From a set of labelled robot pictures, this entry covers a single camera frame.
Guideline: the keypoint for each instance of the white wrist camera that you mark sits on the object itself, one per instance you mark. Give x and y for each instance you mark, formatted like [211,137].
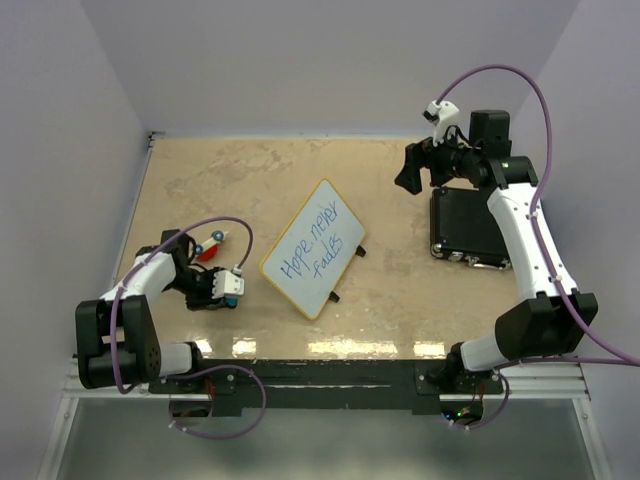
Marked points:
[226,284]
[441,115]

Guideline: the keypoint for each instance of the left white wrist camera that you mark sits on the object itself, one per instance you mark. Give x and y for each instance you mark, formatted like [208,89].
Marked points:
[226,284]

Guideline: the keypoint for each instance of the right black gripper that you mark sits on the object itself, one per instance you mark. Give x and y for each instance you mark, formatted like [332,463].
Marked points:
[419,155]

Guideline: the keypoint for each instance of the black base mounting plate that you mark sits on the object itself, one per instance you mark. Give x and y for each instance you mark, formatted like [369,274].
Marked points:
[383,384]

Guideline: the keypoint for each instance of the black hard case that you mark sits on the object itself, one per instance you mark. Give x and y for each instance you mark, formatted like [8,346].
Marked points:
[462,230]

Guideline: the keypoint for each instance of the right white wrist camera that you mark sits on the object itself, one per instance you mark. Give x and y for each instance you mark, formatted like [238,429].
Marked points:
[441,115]

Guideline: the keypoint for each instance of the red white toy car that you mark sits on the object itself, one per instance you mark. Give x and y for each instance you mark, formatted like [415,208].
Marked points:
[207,250]

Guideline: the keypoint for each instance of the yellow framed whiteboard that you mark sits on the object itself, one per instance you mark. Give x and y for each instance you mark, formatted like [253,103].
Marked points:
[314,250]

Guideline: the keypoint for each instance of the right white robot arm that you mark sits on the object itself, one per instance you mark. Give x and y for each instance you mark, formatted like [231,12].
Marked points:
[552,312]

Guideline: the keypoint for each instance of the blue whiteboard eraser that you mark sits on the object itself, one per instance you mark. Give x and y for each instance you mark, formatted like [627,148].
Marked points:
[231,301]

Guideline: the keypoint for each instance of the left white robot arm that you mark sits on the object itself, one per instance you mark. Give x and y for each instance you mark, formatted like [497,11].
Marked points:
[116,340]

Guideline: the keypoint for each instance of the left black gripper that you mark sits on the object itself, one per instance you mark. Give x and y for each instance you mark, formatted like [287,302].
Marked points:
[206,300]

